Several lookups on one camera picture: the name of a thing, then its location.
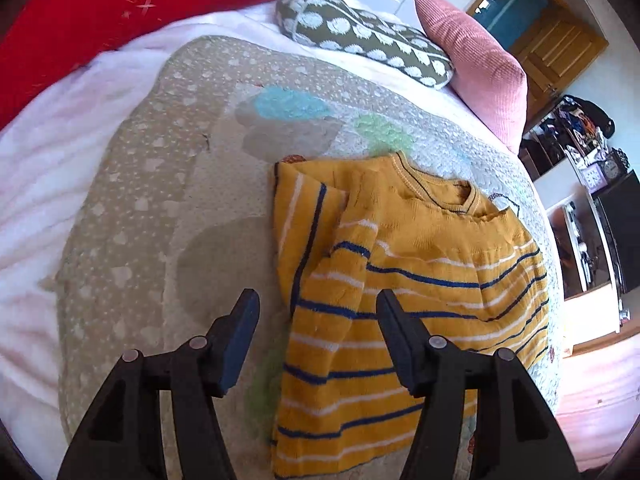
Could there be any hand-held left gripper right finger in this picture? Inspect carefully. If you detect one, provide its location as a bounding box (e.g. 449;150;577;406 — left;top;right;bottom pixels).
376;289;581;480

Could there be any pink ribbed pillow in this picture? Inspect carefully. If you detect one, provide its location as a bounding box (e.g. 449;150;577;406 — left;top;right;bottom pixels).
414;0;529;155

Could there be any red pillow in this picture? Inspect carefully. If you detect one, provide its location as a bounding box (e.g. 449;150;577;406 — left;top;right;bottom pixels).
0;0;308;131

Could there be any black television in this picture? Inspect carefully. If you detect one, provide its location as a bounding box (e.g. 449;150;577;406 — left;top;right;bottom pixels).
595;170;640;306

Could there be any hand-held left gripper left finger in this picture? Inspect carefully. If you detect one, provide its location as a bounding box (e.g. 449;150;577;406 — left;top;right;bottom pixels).
57;287;261;480

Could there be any white desk shelf unit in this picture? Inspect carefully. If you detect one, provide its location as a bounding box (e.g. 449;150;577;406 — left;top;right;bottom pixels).
542;152;640;356

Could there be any patchwork quilted blanket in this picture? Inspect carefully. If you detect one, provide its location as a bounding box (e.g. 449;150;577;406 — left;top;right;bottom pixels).
52;35;563;480

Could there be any wooden panel door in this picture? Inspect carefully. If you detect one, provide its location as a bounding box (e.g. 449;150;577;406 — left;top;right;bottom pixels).
467;0;608;121

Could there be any yellow striped knit sweater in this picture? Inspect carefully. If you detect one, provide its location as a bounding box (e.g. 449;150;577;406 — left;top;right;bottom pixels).
270;151;551;478

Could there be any purple square clock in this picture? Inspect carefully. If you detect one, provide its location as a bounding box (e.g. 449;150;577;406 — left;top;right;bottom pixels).
582;165;607;192

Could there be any ornate black table clock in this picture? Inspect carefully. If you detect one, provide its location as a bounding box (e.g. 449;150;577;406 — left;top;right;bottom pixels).
600;149;629;182

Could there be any white bed sheet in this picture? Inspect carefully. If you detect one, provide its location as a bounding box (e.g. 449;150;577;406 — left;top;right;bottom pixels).
0;0;521;461

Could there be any olive hedgehog print pillow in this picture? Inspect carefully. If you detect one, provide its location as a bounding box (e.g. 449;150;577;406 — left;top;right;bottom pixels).
276;0;455;91

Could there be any cluttered storage shelf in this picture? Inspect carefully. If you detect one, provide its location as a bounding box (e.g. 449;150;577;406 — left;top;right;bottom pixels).
520;95;616;181

